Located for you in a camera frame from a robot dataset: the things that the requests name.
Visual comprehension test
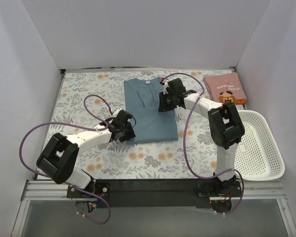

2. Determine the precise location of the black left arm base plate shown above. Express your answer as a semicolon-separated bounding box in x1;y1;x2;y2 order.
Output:
66;182;111;204

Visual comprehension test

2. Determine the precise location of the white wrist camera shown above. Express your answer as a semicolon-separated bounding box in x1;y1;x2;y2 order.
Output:
160;80;169;95
111;108;123;118

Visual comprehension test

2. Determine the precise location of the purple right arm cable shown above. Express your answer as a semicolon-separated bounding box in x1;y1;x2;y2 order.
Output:
162;73;244;217

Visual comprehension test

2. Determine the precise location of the folded pink t shirt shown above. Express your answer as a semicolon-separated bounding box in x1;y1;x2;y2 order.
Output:
204;73;247;105

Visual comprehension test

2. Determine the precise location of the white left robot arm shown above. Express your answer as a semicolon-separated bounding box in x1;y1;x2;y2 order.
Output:
36;109;136;198

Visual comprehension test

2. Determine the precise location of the floral table mat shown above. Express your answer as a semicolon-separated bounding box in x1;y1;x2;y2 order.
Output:
48;70;228;179

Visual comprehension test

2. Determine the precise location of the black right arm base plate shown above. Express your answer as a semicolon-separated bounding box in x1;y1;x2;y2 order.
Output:
193;180;243;215

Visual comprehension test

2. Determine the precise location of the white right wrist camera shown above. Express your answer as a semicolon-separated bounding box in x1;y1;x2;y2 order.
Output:
160;80;169;95

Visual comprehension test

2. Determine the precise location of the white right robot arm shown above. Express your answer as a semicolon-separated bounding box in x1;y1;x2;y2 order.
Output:
158;78;245;196

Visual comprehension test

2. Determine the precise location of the blue t shirt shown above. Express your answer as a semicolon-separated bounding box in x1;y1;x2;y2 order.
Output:
124;78;179;144

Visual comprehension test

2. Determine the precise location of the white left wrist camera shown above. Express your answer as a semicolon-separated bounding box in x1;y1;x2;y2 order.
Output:
111;108;123;118

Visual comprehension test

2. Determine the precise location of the white perforated plastic basket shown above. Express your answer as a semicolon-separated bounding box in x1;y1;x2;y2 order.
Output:
235;110;285;181

